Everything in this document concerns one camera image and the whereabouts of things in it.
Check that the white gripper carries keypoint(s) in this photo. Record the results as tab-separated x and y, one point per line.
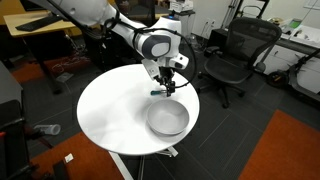
162	70

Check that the teal and silver pen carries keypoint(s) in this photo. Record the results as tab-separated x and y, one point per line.
157	92

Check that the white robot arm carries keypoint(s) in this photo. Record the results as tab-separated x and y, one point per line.
158	44

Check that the white bowl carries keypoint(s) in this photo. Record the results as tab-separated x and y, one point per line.
168	117

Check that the round white table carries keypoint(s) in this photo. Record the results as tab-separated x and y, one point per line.
113	112

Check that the white printer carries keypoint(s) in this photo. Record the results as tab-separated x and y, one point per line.
180	5

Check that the black mesh office chair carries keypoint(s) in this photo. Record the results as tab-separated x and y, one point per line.
231	65

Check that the black electric scooter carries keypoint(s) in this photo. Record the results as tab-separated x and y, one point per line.
282	78

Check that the clear plastic bottle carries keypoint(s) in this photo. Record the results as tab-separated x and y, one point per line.
53	129

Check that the small white card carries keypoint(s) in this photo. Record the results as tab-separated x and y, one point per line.
68	158

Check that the white cabinet counter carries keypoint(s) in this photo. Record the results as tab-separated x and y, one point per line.
286	52

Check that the black keyboard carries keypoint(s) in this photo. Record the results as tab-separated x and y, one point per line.
37	24

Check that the wooden desk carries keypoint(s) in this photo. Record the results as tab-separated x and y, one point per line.
44	34

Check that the black chair at left edge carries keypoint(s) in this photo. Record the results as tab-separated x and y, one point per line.
14	158

